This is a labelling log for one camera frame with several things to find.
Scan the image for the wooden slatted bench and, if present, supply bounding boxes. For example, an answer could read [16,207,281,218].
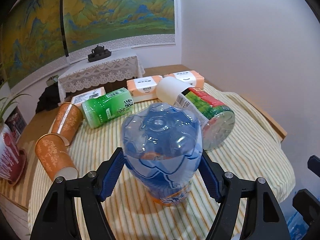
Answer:
[1,140,38,211]

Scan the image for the black bag on floor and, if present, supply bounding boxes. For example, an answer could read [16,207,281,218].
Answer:
[35,82,60,114]

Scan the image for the green landscape scroll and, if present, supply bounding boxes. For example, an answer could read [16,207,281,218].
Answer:
[62,0,175,62]
[1,0,67,93]

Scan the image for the near orange paper cup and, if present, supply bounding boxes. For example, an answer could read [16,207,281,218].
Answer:
[35,133,78,181]

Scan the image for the red pot saucer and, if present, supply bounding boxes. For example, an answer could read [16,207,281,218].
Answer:
[8,149,27,185]

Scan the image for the orange paper cup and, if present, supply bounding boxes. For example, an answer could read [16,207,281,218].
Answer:
[52,102,83,146]
[35,133,78,181]

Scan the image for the dark teapot tray set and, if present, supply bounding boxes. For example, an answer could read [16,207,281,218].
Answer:
[88,46,112,62]

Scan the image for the white red ceramic plant pot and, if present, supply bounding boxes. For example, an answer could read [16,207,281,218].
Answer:
[0,124,19,180]

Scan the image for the left orange tissue pack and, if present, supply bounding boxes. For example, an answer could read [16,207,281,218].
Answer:
[126,75,163,102]

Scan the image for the green plastic tea cup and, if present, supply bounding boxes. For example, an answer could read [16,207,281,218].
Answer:
[81,88,134,128]

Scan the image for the left green landscape scroll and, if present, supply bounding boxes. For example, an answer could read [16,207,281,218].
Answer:
[1,0,67,93]

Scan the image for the white labelled parcel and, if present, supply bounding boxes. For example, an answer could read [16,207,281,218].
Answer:
[71,87,106,106]

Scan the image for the white lace tablecloth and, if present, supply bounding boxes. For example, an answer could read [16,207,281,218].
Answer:
[58,49,145,102]

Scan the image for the far orange paper cup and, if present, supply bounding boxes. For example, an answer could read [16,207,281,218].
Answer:
[52,102,83,146]

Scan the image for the small green box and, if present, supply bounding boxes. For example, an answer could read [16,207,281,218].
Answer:
[46,75,59,87]

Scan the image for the right green landscape scroll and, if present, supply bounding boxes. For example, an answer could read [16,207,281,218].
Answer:
[62,0,175,62]

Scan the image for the orange tissue pack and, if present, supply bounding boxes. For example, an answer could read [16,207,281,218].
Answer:
[126,75,163,102]
[164,70,204,89]

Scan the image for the green spider plant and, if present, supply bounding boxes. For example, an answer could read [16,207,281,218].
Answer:
[1,80,31,122]

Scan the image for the striped yellow tablecloth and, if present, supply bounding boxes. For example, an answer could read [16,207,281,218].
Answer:
[31,77,295,239]

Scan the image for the red green label plastic cup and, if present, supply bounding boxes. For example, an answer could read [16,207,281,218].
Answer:
[156,76,235,150]

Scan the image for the right orange tissue pack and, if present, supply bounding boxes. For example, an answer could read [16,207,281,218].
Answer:
[164,70,204,89]

